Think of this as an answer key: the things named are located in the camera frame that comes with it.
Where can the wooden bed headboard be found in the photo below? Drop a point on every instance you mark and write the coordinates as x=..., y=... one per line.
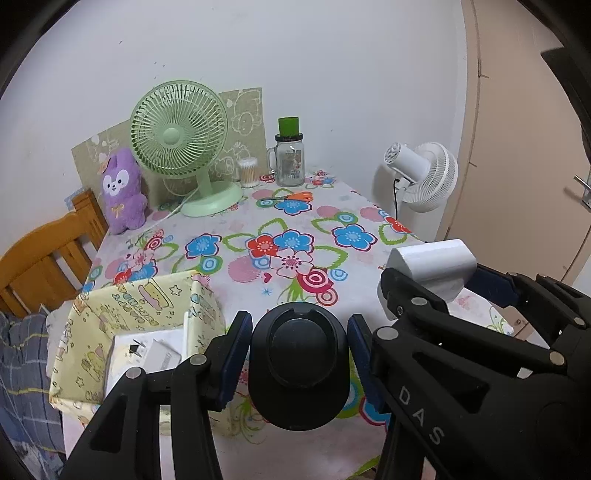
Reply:
x=30, y=275

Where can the cotton swab container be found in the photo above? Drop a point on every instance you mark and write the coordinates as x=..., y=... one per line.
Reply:
x=248, y=170

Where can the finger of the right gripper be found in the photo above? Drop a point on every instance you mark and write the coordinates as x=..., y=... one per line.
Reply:
x=502, y=289
x=416, y=308

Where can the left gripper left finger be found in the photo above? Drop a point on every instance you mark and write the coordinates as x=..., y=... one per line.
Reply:
x=122, y=439

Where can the yellow cartoon storage box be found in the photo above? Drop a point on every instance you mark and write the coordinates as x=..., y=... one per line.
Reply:
x=142, y=310

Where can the beige cartoon backboard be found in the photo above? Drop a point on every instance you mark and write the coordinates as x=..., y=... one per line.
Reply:
x=246, y=138

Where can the blue plaid bedding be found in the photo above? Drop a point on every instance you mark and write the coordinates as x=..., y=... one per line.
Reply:
x=26, y=414

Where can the white charger adapter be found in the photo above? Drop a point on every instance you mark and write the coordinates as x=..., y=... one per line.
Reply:
x=159, y=357
x=442, y=267

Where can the beige door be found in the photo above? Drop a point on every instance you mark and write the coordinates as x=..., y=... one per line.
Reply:
x=518, y=205

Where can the orange handled scissors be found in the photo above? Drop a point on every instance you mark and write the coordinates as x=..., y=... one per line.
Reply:
x=305, y=197

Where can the black round stand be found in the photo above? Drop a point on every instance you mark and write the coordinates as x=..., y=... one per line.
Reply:
x=299, y=367

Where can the purple plush toy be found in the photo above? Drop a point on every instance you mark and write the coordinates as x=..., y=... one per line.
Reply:
x=124, y=202

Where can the round bear mirror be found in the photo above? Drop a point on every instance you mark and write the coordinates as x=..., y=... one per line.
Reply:
x=125, y=356

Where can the white remote control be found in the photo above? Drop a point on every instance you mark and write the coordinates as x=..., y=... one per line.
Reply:
x=185, y=336

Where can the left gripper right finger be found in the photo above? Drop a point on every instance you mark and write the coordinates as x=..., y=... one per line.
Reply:
x=401, y=456

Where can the white standing fan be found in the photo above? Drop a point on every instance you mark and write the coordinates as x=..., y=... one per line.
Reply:
x=415, y=184

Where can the glass mug jar green lid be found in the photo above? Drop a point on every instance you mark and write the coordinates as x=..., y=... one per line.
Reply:
x=286, y=158

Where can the green desk fan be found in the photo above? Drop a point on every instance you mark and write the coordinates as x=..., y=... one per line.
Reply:
x=177, y=129

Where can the floral tablecloth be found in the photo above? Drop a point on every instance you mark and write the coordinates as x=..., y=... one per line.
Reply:
x=329, y=252

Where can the white pillow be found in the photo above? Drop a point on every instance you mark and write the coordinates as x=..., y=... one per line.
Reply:
x=55, y=323

